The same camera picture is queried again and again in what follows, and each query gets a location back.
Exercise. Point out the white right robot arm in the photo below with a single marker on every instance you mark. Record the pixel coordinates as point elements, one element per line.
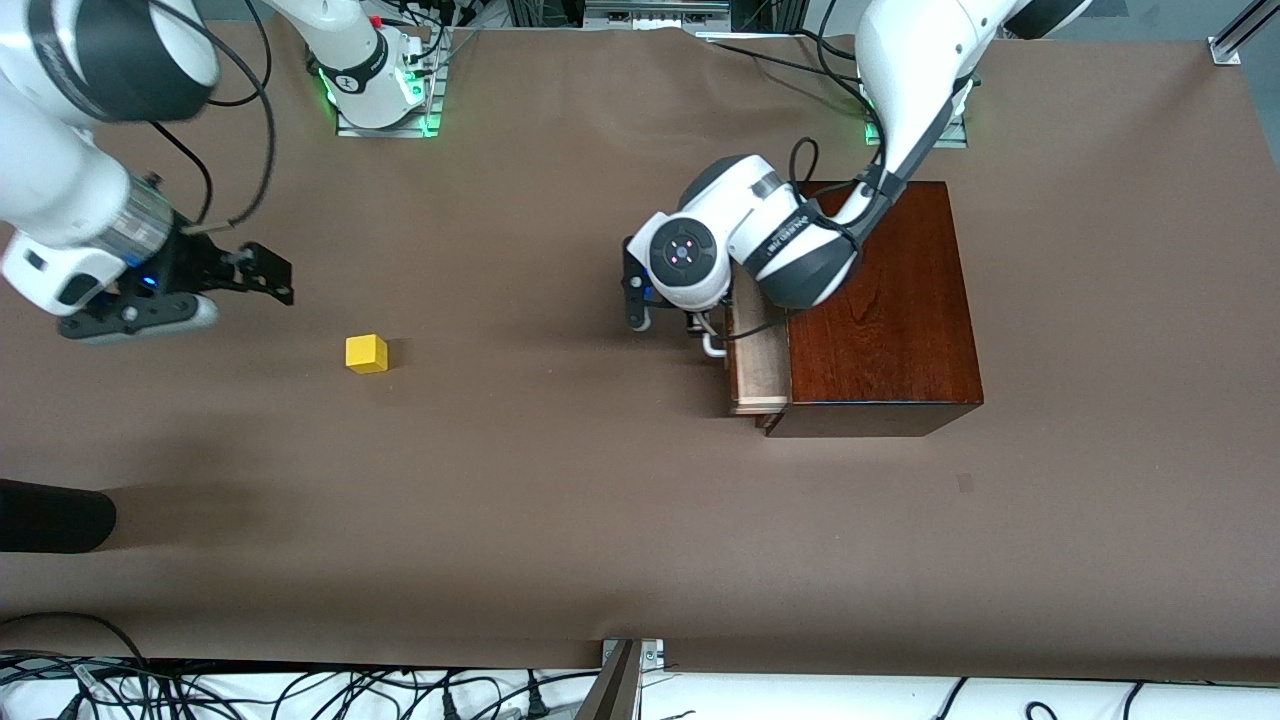
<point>60,170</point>

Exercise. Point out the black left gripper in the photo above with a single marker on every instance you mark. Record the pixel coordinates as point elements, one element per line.
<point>690,323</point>

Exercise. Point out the aluminium table edge bracket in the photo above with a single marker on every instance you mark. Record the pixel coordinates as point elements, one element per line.
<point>620,680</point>

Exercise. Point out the black cylindrical object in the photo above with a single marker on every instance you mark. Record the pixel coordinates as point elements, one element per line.
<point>50,515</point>

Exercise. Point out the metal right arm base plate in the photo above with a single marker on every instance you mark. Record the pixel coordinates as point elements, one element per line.
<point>425,100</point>

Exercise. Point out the white padding sheet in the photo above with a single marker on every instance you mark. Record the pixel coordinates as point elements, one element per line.
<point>800,700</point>

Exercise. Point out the aluminium corner profile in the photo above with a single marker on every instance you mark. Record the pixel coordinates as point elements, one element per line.
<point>1240,35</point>

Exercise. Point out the yellow cube block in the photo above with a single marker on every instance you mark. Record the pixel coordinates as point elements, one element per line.
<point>366,354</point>

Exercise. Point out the black equipment rack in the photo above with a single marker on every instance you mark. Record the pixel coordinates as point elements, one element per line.
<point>650,12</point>

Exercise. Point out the dark brown wooden cabinet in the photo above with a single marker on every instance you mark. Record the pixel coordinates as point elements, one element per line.
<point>880,340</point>

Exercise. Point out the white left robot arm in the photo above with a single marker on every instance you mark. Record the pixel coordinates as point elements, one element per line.
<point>790,240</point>

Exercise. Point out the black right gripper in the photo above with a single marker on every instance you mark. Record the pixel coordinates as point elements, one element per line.
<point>196,263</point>

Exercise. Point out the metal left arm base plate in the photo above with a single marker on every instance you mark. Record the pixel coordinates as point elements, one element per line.
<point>958,130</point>

